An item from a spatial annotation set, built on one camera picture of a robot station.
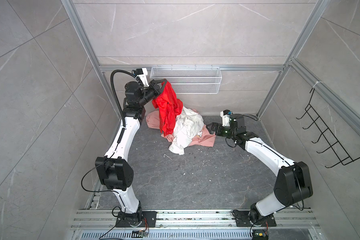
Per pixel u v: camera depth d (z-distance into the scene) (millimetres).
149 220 732
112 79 553
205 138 1045
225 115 769
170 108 780
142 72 648
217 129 760
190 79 1003
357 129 535
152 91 648
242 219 730
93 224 731
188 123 1000
